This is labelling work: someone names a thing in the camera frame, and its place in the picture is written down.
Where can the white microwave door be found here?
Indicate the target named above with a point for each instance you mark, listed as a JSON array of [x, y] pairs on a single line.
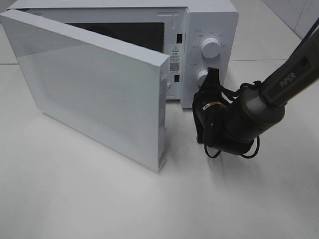
[[110, 90]]

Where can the white microwave oven body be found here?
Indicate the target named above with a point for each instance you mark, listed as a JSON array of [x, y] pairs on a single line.
[[172, 27]]

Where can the upper white power knob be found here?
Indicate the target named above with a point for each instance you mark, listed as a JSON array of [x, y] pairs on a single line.
[[210, 47]]

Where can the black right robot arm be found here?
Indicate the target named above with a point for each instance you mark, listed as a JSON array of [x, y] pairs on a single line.
[[232, 121]]

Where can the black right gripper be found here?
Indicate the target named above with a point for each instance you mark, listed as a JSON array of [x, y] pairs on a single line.
[[207, 108]]

